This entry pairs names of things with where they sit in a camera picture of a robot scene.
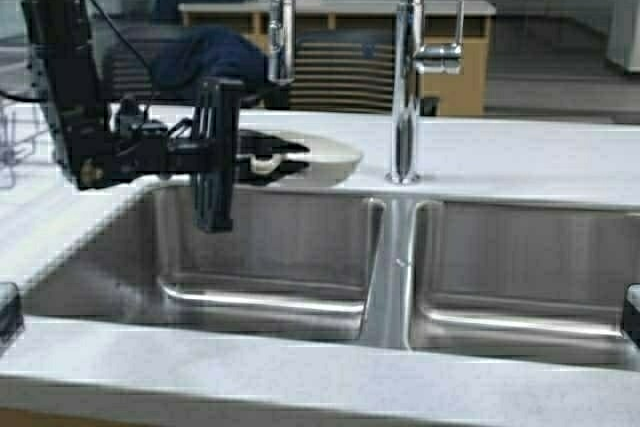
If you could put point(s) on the chrome pull-down faucet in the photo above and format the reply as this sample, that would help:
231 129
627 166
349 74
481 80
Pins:
414 58

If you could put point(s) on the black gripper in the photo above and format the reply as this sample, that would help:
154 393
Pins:
208 154

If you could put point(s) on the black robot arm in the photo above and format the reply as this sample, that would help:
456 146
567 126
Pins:
97 149

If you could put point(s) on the black left base corner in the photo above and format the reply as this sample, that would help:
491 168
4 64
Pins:
12 320

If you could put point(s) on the wooden white-top table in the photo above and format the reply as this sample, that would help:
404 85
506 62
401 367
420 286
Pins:
461 95

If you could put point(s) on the black slatted office chair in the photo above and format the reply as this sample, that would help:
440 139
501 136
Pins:
124 74

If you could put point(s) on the blue jacket on chair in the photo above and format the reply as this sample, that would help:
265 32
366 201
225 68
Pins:
208 51

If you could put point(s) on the wire dish rack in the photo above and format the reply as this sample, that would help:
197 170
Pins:
25 140

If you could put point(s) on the stainless steel double sink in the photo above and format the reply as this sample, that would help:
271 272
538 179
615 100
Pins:
549 282

